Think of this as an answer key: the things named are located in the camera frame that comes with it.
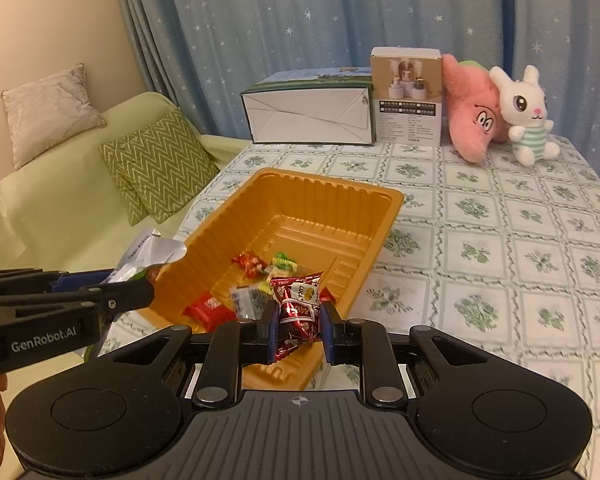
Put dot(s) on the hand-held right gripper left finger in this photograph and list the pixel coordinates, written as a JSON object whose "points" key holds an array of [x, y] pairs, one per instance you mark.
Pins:
{"points": [[273, 332]]}

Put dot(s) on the beige product box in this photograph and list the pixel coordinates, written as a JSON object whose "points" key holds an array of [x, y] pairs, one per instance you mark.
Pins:
{"points": [[410, 110]]}

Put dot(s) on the pink plush toy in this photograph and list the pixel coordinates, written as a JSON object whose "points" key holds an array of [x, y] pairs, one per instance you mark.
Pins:
{"points": [[472, 110]]}

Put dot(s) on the long white cardboard box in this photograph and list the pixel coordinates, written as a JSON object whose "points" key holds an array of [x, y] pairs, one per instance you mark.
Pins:
{"points": [[310, 115]]}

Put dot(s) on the green candy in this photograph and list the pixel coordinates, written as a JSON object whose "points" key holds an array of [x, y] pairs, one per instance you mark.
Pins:
{"points": [[284, 261]]}

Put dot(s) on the orange plastic tray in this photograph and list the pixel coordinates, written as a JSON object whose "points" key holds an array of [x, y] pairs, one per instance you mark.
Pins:
{"points": [[300, 210]]}

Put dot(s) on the green zigzag cushion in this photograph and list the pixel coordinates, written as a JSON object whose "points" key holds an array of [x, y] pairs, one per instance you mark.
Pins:
{"points": [[160, 165]]}

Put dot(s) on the white rabbit plush toy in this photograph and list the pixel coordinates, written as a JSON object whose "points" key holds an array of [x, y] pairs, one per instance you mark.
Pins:
{"points": [[525, 110]]}

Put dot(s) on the clear labelled snack packet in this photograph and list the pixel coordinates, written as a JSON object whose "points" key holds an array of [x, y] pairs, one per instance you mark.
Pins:
{"points": [[250, 301]]}

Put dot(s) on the beige cushion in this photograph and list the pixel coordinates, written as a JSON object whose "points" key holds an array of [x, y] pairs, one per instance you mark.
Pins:
{"points": [[50, 110]]}

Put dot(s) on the pale green sofa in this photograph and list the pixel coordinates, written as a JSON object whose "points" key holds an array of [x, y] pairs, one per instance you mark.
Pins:
{"points": [[55, 210]]}

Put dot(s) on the dark red snack packet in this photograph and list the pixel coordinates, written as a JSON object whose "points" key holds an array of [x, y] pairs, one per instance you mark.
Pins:
{"points": [[300, 310]]}

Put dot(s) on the large red snack packet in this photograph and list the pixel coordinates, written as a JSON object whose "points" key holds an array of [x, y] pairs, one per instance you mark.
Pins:
{"points": [[328, 294]]}

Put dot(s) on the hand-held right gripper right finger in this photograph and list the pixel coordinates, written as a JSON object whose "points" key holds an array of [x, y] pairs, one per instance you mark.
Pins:
{"points": [[326, 332]]}

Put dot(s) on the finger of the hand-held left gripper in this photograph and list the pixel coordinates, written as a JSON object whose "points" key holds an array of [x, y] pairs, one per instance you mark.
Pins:
{"points": [[75, 280], [130, 295]]}

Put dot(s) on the small red candy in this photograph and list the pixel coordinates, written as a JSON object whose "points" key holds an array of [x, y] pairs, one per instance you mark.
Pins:
{"points": [[249, 264]]}

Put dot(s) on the blue star curtain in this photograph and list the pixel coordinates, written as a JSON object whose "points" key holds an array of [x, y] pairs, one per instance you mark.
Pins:
{"points": [[330, 20]]}

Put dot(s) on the silver foil pouch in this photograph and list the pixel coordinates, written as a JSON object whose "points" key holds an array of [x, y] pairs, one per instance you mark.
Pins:
{"points": [[150, 252]]}

